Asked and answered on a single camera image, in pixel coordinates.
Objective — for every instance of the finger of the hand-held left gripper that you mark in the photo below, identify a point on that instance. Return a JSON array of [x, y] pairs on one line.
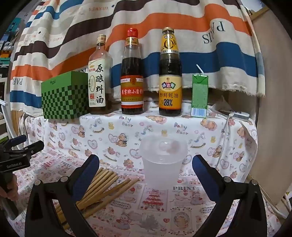
[[34, 147], [18, 140]]

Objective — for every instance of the silver device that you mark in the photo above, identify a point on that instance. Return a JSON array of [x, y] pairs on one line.
[[239, 115]]

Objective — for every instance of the person's left hand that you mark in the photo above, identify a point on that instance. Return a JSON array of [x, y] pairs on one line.
[[11, 188]]

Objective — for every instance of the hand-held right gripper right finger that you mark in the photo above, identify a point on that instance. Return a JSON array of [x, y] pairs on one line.
[[203, 175]]

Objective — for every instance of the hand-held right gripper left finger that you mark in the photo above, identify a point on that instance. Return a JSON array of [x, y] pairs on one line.
[[89, 173]]

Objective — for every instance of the translucent plastic cup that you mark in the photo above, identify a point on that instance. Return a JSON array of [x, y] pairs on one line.
[[162, 168]]

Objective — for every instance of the red-capped dark sauce bottle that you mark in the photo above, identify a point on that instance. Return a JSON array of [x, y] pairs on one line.
[[132, 95]]

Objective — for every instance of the bunch of wooden chopsticks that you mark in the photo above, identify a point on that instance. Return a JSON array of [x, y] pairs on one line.
[[109, 189]]

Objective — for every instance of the bear print tablecloth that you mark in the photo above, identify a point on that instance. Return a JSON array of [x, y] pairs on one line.
[[127, 136]]

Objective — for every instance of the cluttered shelf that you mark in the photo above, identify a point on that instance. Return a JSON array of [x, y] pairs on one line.
[[4, 68]]

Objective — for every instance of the brown board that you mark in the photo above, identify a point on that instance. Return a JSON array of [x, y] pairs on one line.
[[273, 102]]

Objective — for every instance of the striped cloth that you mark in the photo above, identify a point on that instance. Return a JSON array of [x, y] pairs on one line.
[[159, 20]]

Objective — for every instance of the yellow-labelled dark sauce bottle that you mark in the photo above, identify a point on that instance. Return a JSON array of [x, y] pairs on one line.
[[170, 100]]

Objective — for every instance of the cooking wine bottle white label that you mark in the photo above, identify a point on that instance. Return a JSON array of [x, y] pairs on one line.
[[98, 88]]

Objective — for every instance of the green drink carton with straw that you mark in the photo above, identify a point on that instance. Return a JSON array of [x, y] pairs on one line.
[[199, 98]]

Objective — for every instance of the green checkered box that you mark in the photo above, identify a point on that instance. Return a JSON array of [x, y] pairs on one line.
[[66, 100]]

